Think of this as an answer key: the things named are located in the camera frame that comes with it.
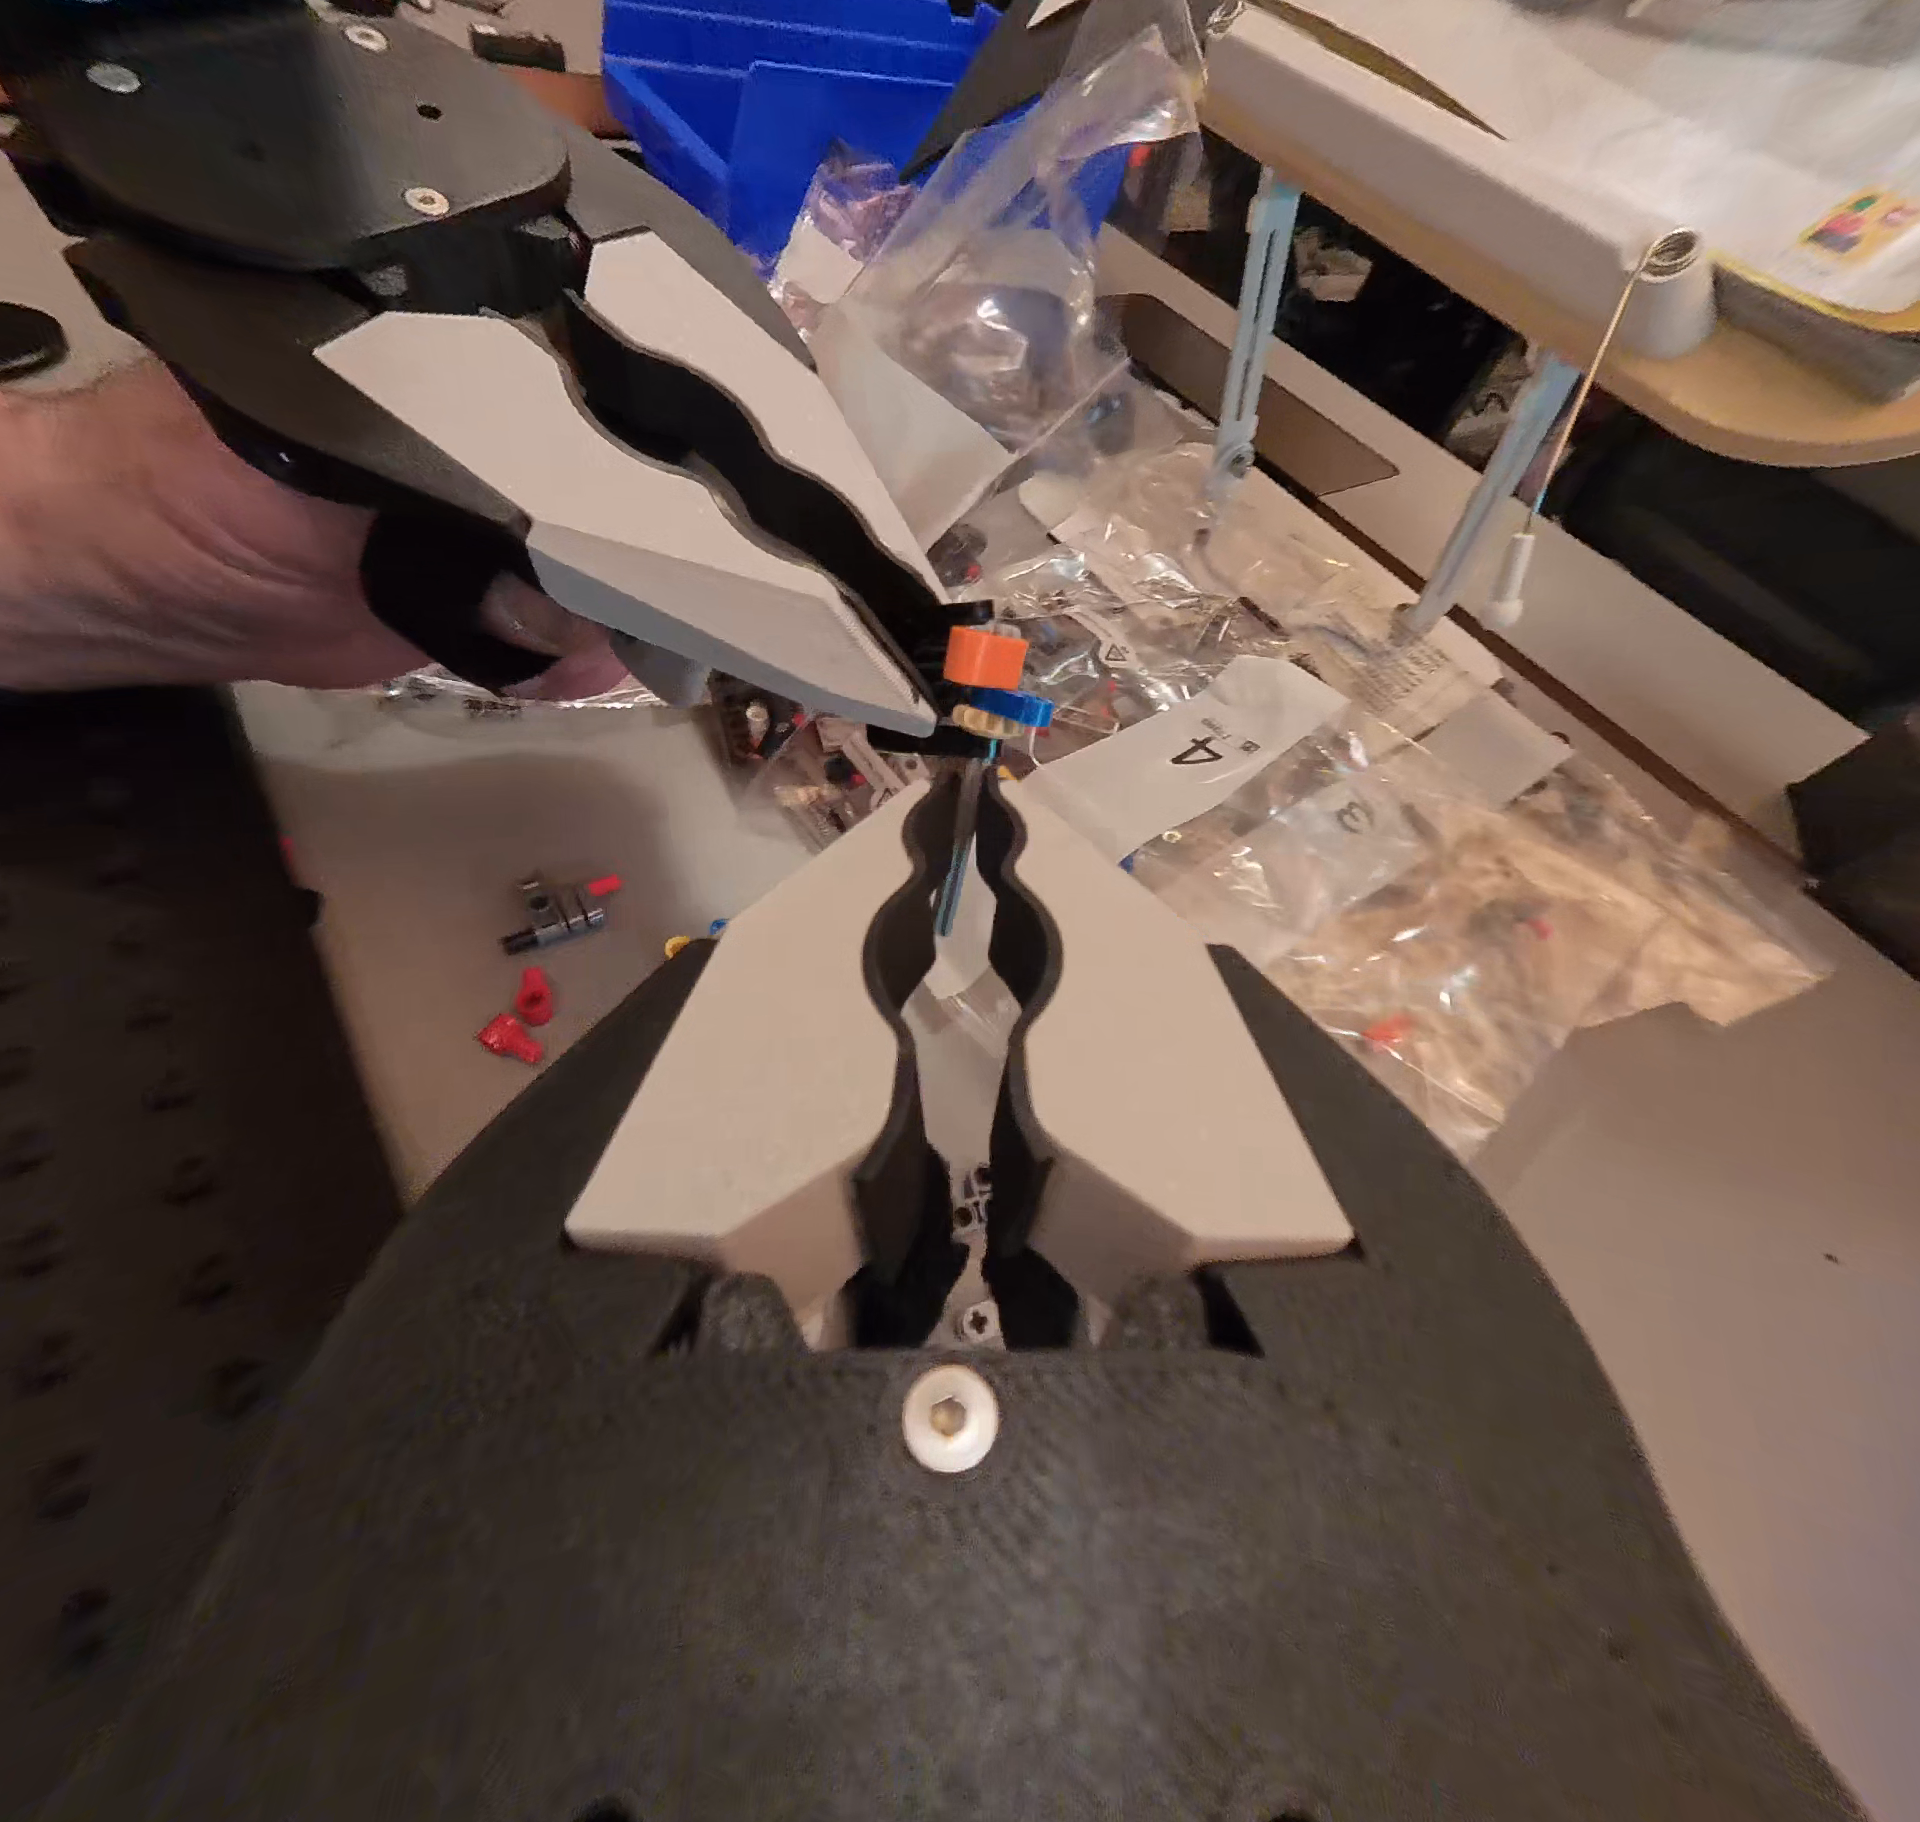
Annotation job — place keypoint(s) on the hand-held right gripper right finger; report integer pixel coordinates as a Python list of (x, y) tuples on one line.
[(1171, 1088)]

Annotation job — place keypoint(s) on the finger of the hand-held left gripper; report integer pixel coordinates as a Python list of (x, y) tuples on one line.
[(601, 502), (720, 338)]

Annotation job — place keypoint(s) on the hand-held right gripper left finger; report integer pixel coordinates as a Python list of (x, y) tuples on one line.
[(736, 1073)]

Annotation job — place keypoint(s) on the light grey lego axle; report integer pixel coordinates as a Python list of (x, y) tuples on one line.
[(959, 860)]

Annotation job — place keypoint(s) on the black lego gear frame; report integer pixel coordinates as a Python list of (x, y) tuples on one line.
[(982, 683)]

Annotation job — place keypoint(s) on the red lego connector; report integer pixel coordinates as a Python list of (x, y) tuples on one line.
[(510, 1038), (533, 994)]

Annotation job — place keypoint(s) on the grey lego connector assembly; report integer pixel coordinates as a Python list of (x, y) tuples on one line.
[(559, 908)]

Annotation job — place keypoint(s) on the person's left hand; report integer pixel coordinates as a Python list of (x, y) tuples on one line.
[(179, 547)]

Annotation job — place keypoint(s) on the white connector red pin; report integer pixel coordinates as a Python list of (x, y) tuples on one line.
[(973, 1204), (977, 1316)]

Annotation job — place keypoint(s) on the blue plastic bin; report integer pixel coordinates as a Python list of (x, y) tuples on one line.
[(706, 82)]

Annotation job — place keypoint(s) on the small opened clear bag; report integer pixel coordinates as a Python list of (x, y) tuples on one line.
[(811, 787)]

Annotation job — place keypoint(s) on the black dimpled mat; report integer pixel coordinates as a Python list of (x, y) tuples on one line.
[(149, 1102)]

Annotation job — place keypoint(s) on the wooden book stand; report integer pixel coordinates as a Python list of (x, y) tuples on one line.
[(1426, 157)]

